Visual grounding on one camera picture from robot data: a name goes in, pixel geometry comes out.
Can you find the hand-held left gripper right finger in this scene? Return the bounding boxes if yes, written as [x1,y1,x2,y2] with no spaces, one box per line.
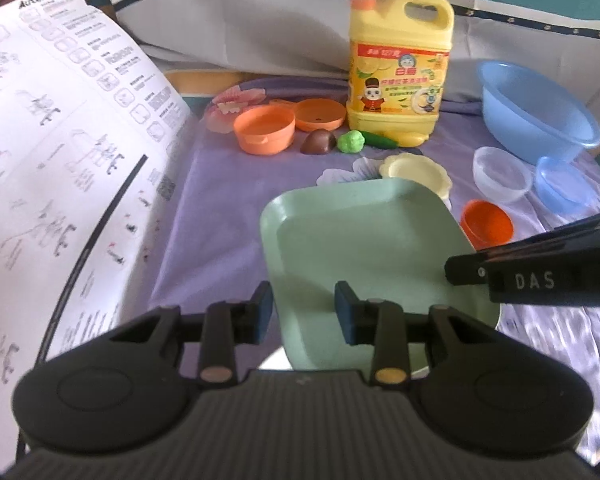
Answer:
[334,281,501,389]

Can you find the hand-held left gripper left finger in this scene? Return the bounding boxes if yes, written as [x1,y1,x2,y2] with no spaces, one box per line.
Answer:
[111,281,274,387]

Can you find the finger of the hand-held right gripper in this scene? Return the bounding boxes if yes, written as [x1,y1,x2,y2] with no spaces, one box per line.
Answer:
[444,209,600,287]

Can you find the small orange bowl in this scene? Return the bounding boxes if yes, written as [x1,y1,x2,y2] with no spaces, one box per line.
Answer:
[460,199,515,252]

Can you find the green square plate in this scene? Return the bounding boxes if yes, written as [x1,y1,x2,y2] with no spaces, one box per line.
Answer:
[259,178,504,372]

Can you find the small blue bowl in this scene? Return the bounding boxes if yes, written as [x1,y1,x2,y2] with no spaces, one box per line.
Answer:
[535,155,600,216]

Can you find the small clear bowl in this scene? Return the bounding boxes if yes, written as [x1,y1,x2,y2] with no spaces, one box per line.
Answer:
[472,146,534,205]

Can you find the yellow flower-shaped plate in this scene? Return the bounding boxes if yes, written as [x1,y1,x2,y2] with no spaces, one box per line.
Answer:
[380,152,454,202]

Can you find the purple floral bed sheet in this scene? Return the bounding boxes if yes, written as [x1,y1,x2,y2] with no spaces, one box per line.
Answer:
[145,72,600,466]

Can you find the dark green toy cucumber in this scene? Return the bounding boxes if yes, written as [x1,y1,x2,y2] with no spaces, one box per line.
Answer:
[362,131,399,150]

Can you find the blue plastic basin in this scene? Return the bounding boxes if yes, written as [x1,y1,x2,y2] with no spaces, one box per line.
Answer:
[475,60,600,166]

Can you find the green toy cabbage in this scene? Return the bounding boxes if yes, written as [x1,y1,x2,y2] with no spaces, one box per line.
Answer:
[336,130,366,155]

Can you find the brown toy chestnut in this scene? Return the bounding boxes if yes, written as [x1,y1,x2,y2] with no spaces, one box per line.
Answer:
[300,129,337,156]

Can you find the wide orange bowl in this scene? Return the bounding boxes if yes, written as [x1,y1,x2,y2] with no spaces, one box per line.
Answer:
[232,105,297,156]

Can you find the yellow detergent bottle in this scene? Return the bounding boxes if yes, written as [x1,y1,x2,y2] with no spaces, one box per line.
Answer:
[346,0,455,141]

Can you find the orange round lid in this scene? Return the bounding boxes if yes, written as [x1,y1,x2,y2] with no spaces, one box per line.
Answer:
[295,98,347,134]

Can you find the white instruction sheet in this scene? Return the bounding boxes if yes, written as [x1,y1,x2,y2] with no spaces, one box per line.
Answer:
[0,0,194,472]

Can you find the white and teal blanket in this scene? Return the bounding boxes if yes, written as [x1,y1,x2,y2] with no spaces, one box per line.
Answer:
[100,0,600,79]

